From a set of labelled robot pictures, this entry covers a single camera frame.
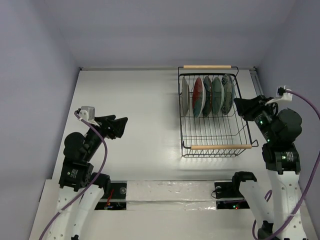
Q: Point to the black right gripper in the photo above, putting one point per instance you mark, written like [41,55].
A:
[254,110]

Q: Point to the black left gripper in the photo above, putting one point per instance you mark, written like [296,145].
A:
[117,125]

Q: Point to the blue floral white plate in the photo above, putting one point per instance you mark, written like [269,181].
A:
[229,94]

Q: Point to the light green flower plate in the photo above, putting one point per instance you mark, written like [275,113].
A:
[218,92]

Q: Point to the dark teal blossom plate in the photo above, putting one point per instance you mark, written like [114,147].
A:
[208,96]

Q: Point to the red and teal flower plate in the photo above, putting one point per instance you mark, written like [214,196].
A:
[198,97]

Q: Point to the grey deer plate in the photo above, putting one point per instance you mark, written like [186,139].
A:
[185,97]

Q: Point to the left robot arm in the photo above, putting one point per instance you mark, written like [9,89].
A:
[80,188]

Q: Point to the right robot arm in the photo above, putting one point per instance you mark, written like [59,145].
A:
[280,128]

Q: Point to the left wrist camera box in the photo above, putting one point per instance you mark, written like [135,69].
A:
[87,112]

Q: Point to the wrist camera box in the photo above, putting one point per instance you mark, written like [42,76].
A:
[283,95]
[87,112]

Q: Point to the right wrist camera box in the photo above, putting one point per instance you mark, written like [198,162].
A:
[283,95]

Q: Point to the black wire dish rack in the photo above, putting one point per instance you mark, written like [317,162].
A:
[214,136]

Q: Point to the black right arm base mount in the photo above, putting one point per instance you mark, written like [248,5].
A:
[231,189]

